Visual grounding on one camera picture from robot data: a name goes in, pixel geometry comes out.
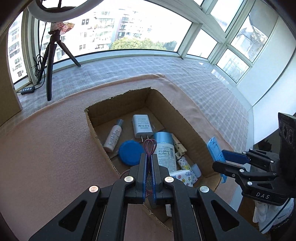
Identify ring light black cable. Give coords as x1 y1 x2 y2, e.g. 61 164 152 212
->
31 21 48 90

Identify blue round container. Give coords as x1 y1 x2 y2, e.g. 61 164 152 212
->
118 140 144 166

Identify small pink travel bottle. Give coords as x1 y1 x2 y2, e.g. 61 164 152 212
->
103 119 124 153

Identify blue phone stand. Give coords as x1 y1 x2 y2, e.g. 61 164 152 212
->
207 137 226 163

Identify ring light inline remote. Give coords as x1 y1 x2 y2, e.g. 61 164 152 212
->
21 86 36 95

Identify wooden clothespin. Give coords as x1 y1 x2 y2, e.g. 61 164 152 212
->
171 133 187 156

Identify patterned lighter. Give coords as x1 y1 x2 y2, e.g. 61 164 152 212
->
177 156 191 171

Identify large oak wood board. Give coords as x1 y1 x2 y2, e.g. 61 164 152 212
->
0 31 22 126

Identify white usb wall charger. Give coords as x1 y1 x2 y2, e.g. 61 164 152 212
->
132 114 154 143

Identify cardboard box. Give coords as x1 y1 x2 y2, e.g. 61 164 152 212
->
84 87 224 232

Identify white ring light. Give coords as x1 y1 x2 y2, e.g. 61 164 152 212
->
27 0 103 23

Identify star pattern tissue pack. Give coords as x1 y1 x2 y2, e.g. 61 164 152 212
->
170 170 198 187

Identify maroon hair ties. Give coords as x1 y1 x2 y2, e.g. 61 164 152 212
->
120 138 159 200

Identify black tripod stand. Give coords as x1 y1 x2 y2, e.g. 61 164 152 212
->
37 30 81 101

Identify white lotion bottle blue cap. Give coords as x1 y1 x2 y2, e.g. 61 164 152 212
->
154 132 177 173

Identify small translucent cap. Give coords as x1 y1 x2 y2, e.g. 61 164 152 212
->
191 164 202 178

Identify white gloved right hand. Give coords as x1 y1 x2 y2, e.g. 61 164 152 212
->
252 198 295 234

